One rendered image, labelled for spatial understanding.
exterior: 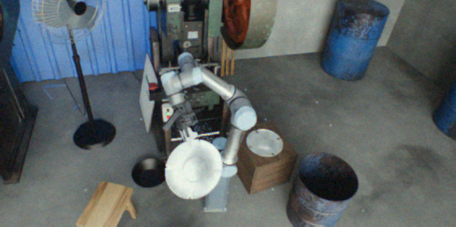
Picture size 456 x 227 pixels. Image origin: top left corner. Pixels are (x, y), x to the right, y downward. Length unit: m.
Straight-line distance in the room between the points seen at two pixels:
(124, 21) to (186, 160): 2.32
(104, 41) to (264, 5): 2.11
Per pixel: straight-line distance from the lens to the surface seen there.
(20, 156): 3.18
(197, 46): 2.43
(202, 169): 1.58
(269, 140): 2.60
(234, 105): 1.74
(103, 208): 2.24
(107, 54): 3.79
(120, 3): 3.53
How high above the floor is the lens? 2.18
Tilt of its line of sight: 39 degrees down
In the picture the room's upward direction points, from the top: 5 degrees clockwise
